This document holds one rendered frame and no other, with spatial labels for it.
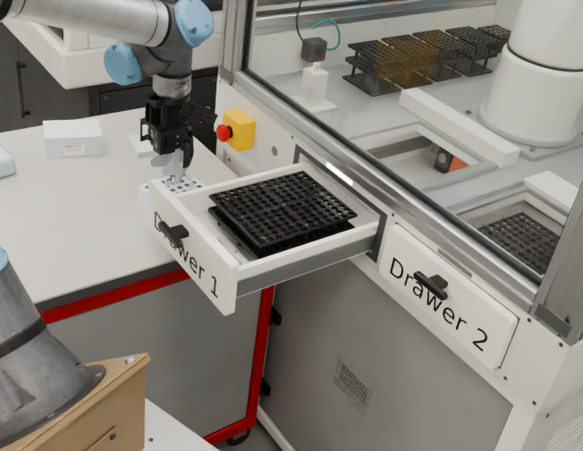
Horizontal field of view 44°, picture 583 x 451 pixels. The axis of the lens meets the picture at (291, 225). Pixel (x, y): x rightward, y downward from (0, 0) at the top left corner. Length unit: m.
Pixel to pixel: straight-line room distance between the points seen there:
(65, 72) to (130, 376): 1.18
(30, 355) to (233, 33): 0.97
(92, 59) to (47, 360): 1.19
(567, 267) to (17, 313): 0.74
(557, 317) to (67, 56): 1.34
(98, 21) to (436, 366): 0.84
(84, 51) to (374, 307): 1.00
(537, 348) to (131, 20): 0.81
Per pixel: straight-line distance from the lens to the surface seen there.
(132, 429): 1.01
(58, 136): 1.75
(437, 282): 1.24
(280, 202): 1.38
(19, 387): 0.90
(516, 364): 1.24
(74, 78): 1.99
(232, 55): 1.69
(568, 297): 1.13
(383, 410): 1.59
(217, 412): 1.89
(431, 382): 1.43
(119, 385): 0.92
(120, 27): 1.19
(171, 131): 1.48
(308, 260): 1.30
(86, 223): 1.54
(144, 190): 1.58
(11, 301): 0.91
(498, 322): 1.21
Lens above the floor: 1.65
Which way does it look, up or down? 34 degrees down
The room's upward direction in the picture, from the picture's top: 8 degrees clockwise
